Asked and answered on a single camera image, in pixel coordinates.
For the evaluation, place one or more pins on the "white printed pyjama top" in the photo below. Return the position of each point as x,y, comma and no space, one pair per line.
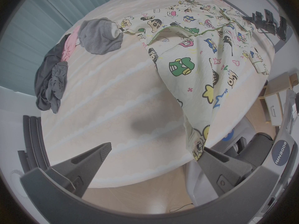
198,55

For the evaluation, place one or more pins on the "grey knit garment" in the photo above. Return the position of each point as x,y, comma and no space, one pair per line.
100,36

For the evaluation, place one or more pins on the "black garment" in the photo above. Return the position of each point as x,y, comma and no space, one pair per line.
44,78

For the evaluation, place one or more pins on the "blue-green curtain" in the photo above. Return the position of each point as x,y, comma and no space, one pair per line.
35,43

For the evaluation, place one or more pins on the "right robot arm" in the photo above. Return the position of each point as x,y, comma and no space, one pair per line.
283,28

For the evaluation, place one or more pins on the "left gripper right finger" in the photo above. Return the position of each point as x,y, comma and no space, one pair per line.
222,171

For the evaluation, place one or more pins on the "pale wooden bedside table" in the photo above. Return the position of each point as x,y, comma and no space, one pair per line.
276,94

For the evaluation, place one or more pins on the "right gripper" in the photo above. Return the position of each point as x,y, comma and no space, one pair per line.
258,20

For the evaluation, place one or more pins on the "bed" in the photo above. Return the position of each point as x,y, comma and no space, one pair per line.
105,97

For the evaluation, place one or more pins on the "dark grey garment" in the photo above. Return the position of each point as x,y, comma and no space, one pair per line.
57,85

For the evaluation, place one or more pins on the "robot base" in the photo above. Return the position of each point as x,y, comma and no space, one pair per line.
198,188

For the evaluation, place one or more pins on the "pink garment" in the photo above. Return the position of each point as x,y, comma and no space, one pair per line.
70,45

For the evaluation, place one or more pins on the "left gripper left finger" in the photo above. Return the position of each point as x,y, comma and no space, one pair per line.
79,167

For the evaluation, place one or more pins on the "black slatted frame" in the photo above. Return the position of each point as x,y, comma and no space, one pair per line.
35,139

